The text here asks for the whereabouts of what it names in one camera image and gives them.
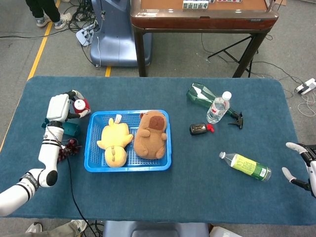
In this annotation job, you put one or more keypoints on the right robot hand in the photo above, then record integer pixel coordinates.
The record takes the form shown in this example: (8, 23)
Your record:
(312, 172)

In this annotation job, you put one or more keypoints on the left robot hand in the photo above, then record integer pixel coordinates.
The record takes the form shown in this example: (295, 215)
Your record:
(58, 107)

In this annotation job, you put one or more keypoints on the red NFC juice bottle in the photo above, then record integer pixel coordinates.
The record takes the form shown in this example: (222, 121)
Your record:
(79, 105)

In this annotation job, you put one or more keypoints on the yellow plush toy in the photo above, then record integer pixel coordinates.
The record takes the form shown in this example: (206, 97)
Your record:
(116, 138)

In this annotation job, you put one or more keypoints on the brown capybara plush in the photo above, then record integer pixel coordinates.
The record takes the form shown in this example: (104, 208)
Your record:
(148, 143)

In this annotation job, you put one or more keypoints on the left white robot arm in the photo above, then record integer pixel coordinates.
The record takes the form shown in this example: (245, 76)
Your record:
(47, 153)

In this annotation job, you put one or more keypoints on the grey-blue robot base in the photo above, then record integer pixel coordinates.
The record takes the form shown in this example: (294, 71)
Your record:
(153, 229)

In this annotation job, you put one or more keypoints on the green tea bottle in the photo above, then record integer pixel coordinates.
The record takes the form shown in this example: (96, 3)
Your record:
(247, 165)

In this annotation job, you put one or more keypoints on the clear water bottle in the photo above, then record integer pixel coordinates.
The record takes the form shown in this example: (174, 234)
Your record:
(217, 111)

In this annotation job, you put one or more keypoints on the small black red-capped bottle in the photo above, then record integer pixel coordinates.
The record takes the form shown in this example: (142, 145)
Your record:
(197, 129)

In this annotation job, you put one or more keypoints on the green spray bottle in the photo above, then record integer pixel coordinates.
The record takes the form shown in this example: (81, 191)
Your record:
(197, 95)

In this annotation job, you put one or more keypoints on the dark teal plastic case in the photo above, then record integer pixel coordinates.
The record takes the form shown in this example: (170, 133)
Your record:
(72, 129)

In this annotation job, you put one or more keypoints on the purple grape bunch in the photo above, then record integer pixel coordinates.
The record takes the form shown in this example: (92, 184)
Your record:
(71, 145)

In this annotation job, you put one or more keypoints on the blue plastic mesh basket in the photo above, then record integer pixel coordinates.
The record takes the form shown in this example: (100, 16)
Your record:
(98, 158)

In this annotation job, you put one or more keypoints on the white power strip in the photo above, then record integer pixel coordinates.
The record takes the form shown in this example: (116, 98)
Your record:
(84, 37)
(308, 85)

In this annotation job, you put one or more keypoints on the person in black trousers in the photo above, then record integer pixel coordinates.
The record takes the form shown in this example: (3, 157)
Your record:
(44, 10)

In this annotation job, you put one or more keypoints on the white plastic item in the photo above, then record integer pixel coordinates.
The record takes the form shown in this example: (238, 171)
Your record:
(222, 232)

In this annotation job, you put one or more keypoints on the person with grey sneakers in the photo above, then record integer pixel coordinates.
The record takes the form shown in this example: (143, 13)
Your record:
(34, 228)

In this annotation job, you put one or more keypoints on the blue table cloth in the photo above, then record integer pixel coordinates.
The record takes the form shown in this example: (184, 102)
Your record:
(172, 202)

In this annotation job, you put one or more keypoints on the brown mahjong table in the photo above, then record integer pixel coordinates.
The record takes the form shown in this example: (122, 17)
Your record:
(197, 23)

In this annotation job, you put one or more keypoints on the green-print mahjong tile row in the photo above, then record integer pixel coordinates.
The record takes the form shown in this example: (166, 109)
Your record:
(195, 5)

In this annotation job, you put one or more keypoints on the red-print mahjong tile row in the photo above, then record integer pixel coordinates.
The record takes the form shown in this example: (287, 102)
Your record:
(229, 1)

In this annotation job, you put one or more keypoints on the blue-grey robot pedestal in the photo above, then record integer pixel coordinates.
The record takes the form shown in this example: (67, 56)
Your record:
(116, 37)

